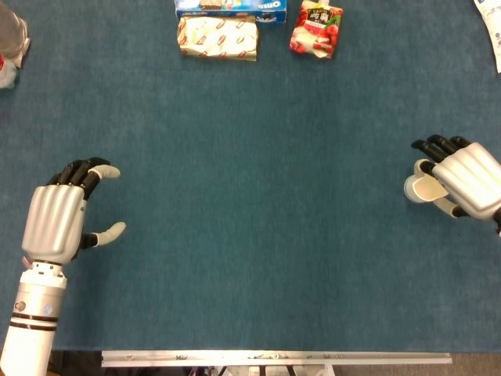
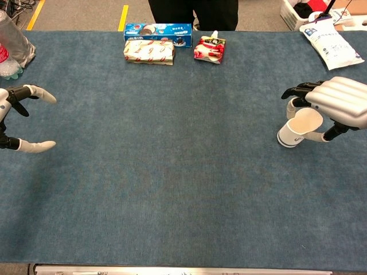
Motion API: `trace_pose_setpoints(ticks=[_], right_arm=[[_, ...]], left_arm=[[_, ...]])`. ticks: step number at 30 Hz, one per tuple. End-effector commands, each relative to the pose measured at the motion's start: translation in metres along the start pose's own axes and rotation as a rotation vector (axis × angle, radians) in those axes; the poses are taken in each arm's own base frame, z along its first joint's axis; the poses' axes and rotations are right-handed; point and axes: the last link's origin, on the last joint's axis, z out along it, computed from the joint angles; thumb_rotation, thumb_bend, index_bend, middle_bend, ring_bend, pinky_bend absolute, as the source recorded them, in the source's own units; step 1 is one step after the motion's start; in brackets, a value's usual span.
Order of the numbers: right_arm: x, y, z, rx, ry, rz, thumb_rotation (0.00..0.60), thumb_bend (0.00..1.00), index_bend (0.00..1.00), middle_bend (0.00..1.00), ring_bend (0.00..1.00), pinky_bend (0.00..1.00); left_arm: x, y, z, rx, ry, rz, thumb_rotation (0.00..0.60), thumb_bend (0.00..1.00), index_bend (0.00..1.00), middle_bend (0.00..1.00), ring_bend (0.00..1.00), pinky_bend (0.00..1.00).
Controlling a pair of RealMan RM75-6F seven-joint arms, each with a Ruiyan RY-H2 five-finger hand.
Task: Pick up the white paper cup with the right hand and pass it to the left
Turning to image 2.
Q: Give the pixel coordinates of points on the small white blue package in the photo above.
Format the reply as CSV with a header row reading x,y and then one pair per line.
x,y
342,14

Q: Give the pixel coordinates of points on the blue Oreo cookie box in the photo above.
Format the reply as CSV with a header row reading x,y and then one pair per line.
x,y
160,30

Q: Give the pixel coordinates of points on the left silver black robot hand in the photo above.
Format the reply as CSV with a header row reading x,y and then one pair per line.
x,y
31,146

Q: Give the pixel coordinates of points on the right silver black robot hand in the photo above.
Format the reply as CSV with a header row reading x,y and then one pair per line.
x,y
341,100

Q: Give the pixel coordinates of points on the red fruit jelly pouch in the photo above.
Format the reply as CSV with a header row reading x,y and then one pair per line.
x,y
207,50

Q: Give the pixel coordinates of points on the yellow floor tape strip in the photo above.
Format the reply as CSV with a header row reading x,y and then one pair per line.
x,y
123,18
35,14

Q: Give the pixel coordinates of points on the brown cardboard box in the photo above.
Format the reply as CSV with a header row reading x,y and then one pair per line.
x,y
355,5

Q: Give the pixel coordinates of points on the person in black trousers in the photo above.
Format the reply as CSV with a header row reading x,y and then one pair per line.
x,y
177,14

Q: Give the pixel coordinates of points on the red label soda bottle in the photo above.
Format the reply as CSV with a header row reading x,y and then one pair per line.
x,y
7,68

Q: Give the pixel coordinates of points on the white paper cup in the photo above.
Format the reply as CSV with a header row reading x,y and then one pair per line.
x,y
289,136

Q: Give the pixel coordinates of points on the aluminium profile rail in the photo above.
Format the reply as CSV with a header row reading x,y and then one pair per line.
x,y
183,270

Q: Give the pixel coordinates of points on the cream red printed snack pack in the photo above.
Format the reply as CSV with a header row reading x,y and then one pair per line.
x,y
149,53

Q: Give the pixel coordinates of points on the white printed plastic bag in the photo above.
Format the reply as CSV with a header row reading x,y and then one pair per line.
x,y
332,46

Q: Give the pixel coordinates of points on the white plastic basket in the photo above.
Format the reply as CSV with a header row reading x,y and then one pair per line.
x,y
289,15

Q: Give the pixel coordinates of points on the blue felt table cloth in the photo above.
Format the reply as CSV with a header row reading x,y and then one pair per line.
x,y
172,172

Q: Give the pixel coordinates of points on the clear plastic bottle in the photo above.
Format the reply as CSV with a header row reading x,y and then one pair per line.
x,y
14,40

